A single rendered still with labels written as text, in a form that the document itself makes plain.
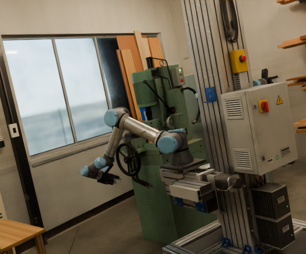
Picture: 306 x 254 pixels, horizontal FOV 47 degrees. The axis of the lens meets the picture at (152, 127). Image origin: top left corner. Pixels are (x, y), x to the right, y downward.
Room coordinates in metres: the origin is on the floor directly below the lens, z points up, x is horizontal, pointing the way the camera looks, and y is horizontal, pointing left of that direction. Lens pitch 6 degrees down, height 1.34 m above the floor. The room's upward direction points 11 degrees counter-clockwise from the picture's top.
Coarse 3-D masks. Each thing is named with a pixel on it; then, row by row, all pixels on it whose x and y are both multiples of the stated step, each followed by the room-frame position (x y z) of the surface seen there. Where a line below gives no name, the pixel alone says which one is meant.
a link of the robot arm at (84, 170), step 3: (81, 168) 2.48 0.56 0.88; (84, 168) 2.45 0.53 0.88; (87, 168) 2.45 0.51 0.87; (81, 171) 2.46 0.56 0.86; (84, 171) 2.43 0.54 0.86; (87, 171) 2.44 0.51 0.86; (90, 171) 2.44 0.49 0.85; (81, 174) 2.45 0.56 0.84; (84, 174) 2.43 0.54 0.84; (87, 174) 2.44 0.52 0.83; (90, 174) 2.45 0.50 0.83; (93, 174) 2.46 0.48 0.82; (96, 174) 2.49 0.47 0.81; (90, 177) 2.48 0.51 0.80; (93, 177) 2.49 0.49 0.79
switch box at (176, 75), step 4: (176, 68) 3.15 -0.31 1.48; (180, 68) 3.19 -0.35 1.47; (172, 72) 3.17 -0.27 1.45; (176, 72) 3.14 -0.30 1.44; (172, 76) 3.18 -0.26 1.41; (176, 76) 3.14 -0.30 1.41; (180, 76) 3.17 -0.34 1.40; (176, 80) 3.15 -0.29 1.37; (180, 80) 3.17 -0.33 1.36; (184, 80) 3.20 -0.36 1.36; (176, 84) 3.16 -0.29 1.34; (180, 84) 3.16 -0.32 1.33; (184, 84) 3.20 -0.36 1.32
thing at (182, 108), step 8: (176, 64) 3.26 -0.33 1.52; (168, 88) 3.13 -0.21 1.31; (176, 88) 3.21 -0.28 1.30; (184, 96) 3.27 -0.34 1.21; (168, 104) 3.14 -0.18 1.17; (184, 104) 3.25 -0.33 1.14; (184, 112) 3.24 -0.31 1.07; (184, 120) 3.22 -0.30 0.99; (168, 128) 3.18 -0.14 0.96; (176, 128) 3.14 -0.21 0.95; (184, 128) 3.21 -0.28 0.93
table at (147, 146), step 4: (144, 144) 2.93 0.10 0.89; (148, 144) 2.89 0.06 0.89; (152, 144) 2.86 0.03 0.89; (120, 148) 3.15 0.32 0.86; (124, 148) 3.12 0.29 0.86; (140, 148) 2.90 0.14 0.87; (144, 148) 2.90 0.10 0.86; (148, 148) 2.90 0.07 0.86; (152, 148) 2.86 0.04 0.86; (156, 148) 2.83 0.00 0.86; (140, 152) 2.87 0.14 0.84
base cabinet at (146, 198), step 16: (144, 176) 2.98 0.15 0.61; (160, 176) 2.84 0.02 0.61; (144, 192) 3.01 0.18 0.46; (160, 192) 2.87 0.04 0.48; (144, 208) 3.04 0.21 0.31; (160, 208) 2.89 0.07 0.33; (176, 208) 2.84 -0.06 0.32; (144, 224) 3.07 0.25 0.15; (160, 224) 2.92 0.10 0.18; (176, 224) 2.81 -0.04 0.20; (192, 224) 2.95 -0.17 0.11; (160, 240) 2.95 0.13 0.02
